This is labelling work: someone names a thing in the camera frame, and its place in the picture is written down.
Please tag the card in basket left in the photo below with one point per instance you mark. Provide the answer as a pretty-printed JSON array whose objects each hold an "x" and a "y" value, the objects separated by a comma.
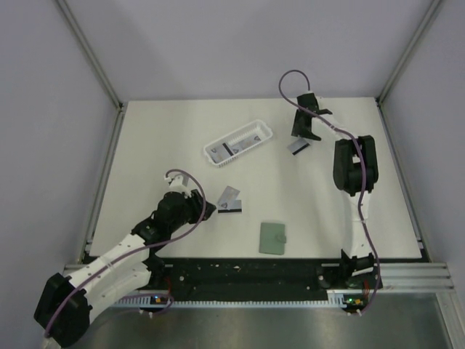
[{"x": 220, "y": 153}]

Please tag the card in basket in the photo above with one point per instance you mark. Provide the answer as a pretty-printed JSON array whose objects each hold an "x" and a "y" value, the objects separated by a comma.
[
  {"x": 220, "y": 153},
  {"x": 245, "y": 144}
]

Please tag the white plastic basket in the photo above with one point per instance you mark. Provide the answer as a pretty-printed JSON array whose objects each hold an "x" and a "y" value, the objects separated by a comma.
[{"x": 256, "y": 127}]

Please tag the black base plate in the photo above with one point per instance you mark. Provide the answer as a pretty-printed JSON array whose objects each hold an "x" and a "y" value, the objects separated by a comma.
[{"x": 247, "y": 279}]

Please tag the silver card with stripe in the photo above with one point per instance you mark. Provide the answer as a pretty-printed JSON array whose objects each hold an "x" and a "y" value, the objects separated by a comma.
[{"x": 298, "y": 145}]

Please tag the card with black stripe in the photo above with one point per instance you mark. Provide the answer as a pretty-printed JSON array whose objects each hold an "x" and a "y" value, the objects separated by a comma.
[{"x": 234, "y": 208}]

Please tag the green card holder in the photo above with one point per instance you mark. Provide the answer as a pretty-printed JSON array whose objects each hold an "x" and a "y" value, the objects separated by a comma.
[{"x": 272, "y": 238}]

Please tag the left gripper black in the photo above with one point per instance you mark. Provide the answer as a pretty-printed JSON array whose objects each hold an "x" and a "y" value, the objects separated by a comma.
[{"x": 195, "y": 200}]

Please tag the left aluminium frame post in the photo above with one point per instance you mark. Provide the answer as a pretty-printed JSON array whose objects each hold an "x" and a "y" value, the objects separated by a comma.
[{"x": 87, "y": 51}]

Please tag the aluminium frame post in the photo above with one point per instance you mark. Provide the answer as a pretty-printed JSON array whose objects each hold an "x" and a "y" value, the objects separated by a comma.
[
  {"x": 87, "y": 51},
  {"x": 432, "y": 11}
]

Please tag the card in basket right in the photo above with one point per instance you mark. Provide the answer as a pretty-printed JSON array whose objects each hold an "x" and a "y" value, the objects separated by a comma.
[{"x": 245, "y": 144}]

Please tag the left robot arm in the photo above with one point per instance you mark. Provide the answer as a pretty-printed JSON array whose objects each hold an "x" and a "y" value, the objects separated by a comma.
[{"x": 69, "y": 304}]

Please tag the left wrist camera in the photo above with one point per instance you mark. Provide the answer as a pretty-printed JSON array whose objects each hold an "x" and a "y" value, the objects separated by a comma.
[{"x": 177, "y": 183}]

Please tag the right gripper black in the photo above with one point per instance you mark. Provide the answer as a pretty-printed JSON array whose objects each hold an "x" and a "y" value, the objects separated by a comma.
[{"x": 296, "y": 130}]

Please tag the white cable duct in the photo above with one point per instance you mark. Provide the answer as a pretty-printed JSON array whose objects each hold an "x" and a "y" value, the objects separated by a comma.
[{"x": 331, "y": 299}]

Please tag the right aluminium frame post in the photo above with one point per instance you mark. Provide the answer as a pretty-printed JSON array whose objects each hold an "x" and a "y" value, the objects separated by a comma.
[{"x": 432, "y": 11}]

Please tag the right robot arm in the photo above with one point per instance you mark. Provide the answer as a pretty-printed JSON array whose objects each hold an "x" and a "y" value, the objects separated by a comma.
[{"x": 355, "y": 173}]

